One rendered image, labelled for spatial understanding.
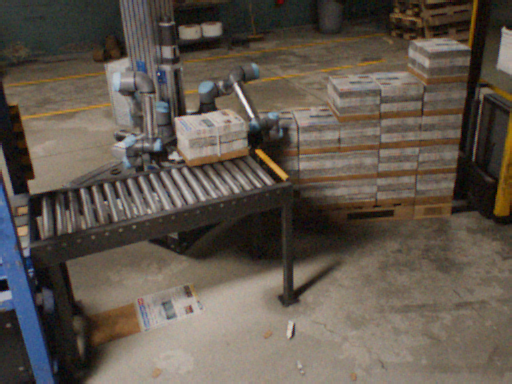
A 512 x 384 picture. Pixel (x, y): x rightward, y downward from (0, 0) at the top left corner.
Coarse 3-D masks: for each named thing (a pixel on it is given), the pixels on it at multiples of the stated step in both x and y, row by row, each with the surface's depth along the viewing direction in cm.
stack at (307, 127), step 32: (288, 128) 349; (320, 128) 352; (352, 128) 354; (384, 128) 356; (416, 128) 358; (288, 160) 359; (320, 160) 361; (352, 160) 363; (384, 160) 366; (416, 160) 368; (320, 192) 372; (352, 192) 373; (384, 192) 376; (320, 224) 382
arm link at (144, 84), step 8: (136, 72) 297; (144, 72) 301; (136, 80) 295; (144, 80) 296; (152, 80) 301; (144, 88) 297; (152, 88) 299; (144, 96) 299; (152, 96) 300; (144, 104) 300; (152, 104) 300; (144, 112) 301; (152, 112) 301; (144, 120) 302; (152, 120) 301; (152, 128) 302; (152, 136) 302; (144, 144) 303; (152, 144) 303; (160, 144) 304
